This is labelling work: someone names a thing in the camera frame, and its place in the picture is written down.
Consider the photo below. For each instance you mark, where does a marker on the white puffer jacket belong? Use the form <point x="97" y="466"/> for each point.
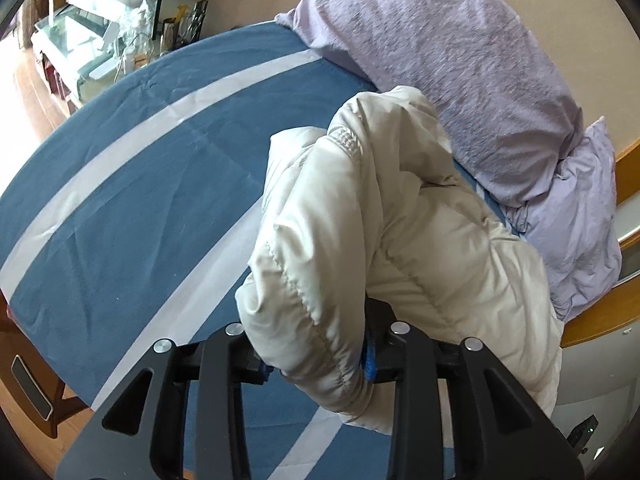
<point x="400" y="210"/>

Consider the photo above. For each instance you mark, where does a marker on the bed with blue striped sheet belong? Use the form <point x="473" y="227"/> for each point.
<point x="125" y="185"/>

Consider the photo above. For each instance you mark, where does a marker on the glass top desk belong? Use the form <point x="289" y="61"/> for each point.
<point x="75" y="35"/>

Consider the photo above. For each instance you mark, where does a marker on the lilac pillow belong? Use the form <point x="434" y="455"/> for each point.
<point x="575" y="225"/>
<point x="440" y="60"/>

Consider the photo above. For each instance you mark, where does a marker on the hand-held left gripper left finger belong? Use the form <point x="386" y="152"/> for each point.
<point x="220" y="360"/>

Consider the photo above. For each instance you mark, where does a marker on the black pen holder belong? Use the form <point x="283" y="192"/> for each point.
<point x="170" y="35"/>

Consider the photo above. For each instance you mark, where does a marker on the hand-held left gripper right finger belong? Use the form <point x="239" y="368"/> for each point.
<point x="371" y="360"/>

